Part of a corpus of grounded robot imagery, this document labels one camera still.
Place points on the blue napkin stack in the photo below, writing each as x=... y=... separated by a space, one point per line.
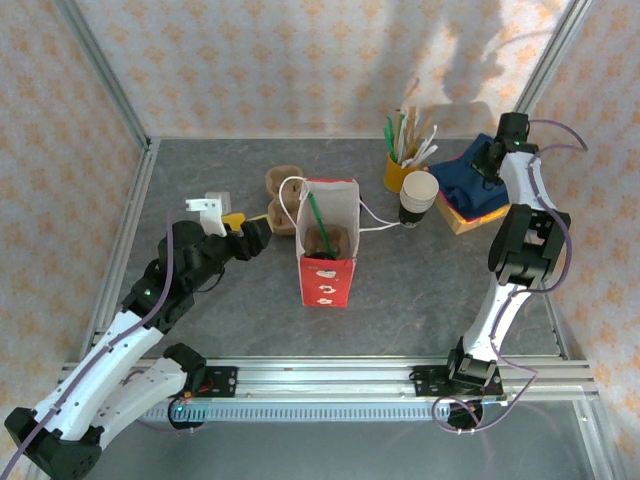
x=460 y=180

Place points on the green plastic straw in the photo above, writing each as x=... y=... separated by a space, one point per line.
x=389 y=132
x=320 y=225

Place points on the red white paper bag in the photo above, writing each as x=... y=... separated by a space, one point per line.
x=325 y=287

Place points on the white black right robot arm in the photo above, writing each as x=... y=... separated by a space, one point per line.
x=525 y=185

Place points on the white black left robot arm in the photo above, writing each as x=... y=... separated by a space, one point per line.
x=100 y=360

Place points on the brown pulp cup carrier stack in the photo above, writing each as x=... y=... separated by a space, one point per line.
x=277 y=222

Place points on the yellow napkin stack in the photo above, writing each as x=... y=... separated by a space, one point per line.
x=480 y=222

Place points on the yellow straw holder tin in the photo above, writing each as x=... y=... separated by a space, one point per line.
x=395 y=175

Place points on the grey metal lower panel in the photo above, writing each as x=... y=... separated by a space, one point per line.
x=325 y=450

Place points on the aluminium table side rail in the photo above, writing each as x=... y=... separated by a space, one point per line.
x=557 y=335
x=129 y=225

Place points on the aluminium frame post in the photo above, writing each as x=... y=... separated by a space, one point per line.
x=548 y=65
x=102 y=65

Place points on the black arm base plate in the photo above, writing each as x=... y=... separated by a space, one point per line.
x=425 y=382
x=222 y=382

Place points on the aluminium mounting rail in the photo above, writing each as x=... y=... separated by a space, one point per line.
x=325 y=385

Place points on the aluminium frame leg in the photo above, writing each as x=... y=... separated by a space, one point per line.
x=595 y=440

